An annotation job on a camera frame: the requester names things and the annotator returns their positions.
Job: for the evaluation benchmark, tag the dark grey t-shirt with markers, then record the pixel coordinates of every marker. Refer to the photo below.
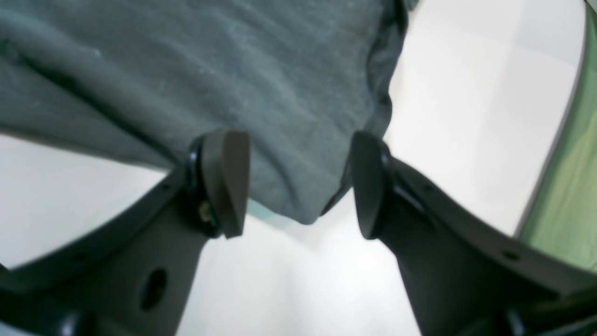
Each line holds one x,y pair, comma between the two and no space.
138,80

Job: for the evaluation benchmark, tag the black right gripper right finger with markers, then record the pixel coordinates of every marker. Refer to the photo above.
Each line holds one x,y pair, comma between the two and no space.
463,277

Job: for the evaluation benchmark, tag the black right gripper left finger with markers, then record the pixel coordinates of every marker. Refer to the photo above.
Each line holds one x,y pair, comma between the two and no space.
133,275

